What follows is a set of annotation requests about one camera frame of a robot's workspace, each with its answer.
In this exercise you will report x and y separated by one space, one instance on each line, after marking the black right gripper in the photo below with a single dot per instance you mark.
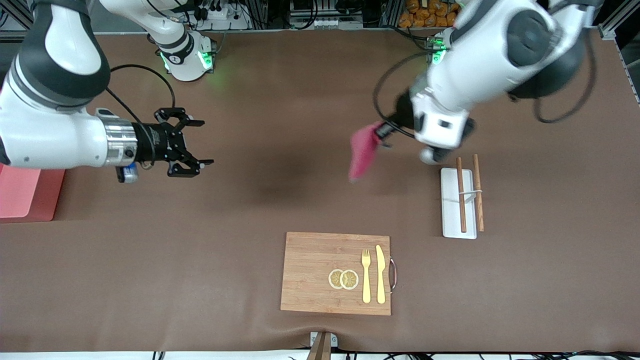
151 142

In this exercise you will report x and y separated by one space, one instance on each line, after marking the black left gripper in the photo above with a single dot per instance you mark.
403 115

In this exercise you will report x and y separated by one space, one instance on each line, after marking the red wiping cloth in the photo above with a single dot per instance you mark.
362 150

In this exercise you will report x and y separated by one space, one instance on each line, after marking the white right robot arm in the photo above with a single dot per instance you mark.
50 130

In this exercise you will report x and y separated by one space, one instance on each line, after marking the white cloth rack base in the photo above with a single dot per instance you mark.
450 210

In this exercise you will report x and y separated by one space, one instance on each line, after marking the brown table cover mat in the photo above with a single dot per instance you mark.
250 200

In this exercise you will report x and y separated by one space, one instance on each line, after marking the light wooden rack rod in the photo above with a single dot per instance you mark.
480 215

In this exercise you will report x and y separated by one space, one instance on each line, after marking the white connector block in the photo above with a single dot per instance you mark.
330 22

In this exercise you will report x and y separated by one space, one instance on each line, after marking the pile of orange toy bread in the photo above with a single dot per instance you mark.
425 12

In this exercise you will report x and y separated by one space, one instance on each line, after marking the white power strip with plugs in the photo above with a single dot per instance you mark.
216 14

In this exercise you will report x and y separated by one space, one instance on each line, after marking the yellow plastic knife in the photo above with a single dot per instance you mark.
381 270

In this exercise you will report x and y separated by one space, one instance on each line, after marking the yellow plastic fork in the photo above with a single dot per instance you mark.
366 280

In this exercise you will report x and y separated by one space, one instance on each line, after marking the lemon slice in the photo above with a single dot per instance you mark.
334 279
349 280

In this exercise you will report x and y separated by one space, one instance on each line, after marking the black electronics box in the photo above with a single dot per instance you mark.
310 5

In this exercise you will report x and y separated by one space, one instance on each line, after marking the pink box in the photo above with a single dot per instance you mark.
25 195

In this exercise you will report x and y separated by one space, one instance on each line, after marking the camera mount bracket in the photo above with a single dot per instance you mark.
322 350

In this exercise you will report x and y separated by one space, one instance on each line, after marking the aluminium frame profile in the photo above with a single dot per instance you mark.
612 27

